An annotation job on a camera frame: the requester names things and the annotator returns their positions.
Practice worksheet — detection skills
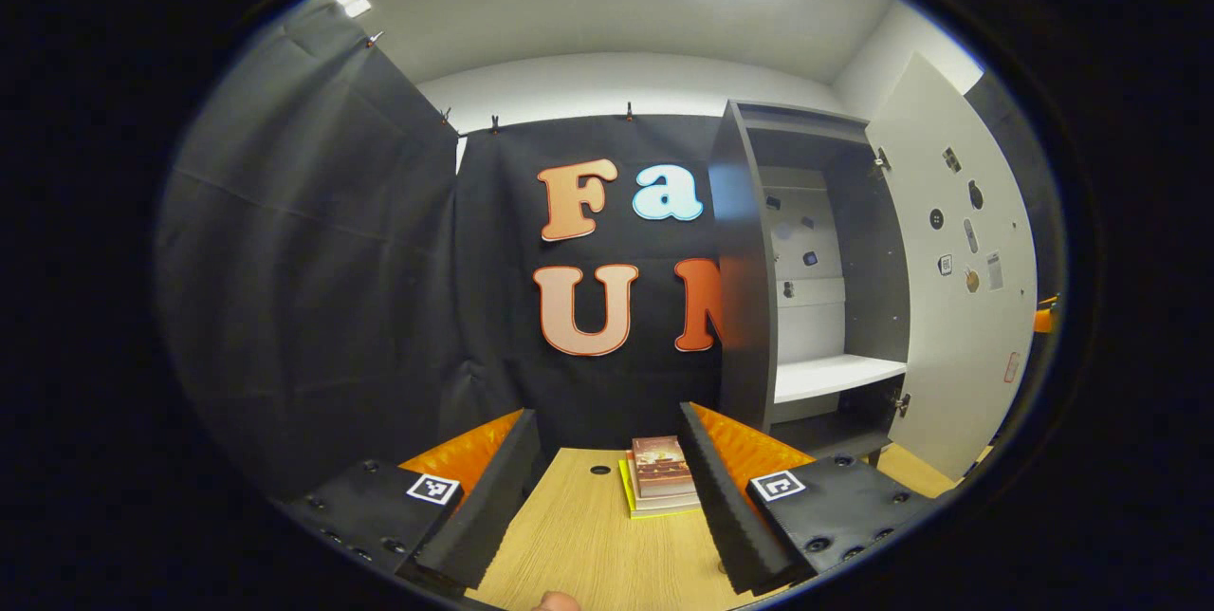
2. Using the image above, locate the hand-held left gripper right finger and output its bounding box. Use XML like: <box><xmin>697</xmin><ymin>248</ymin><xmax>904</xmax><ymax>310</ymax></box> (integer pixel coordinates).
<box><xmin>676</xmin><ymin>400</ymin><xmax>940</xmax><ymax>598</ymax></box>

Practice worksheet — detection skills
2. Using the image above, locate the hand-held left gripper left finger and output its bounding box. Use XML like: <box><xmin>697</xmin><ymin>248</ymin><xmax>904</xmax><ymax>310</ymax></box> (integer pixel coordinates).
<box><xmin>275</xmin><ymin>407</ymin><xmax>558</xmax><ymax>607</ymax></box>

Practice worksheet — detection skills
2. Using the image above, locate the beige cabinet door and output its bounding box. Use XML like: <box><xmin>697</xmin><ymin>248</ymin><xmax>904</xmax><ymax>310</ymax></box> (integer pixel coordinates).
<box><xmin>865</xmin><ymin>51</ymin><xmax>1039</xmax><ymax>481</ymax></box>

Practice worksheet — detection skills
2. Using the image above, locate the white cabinet shelf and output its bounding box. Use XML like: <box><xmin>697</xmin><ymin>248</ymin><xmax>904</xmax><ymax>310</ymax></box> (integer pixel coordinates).
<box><xmin>773</xmin><ymin>354</ymin><xmax>909</xmax><ymax>405</ymax></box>

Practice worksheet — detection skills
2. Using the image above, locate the grey cabinet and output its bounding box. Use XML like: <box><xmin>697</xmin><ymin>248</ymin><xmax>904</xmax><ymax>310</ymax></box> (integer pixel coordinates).
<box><xmin>707</xmin><ymin>100</ymin><xmax>911</xmax><ymax>460</ymax></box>

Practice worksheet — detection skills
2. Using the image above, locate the black backdrop cloth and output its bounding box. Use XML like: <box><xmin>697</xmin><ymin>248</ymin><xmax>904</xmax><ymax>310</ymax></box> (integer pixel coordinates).
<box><xmin>156</xmin><ymin>0</ymin><xmax>1065</xmax><ymax>517</ymax></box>

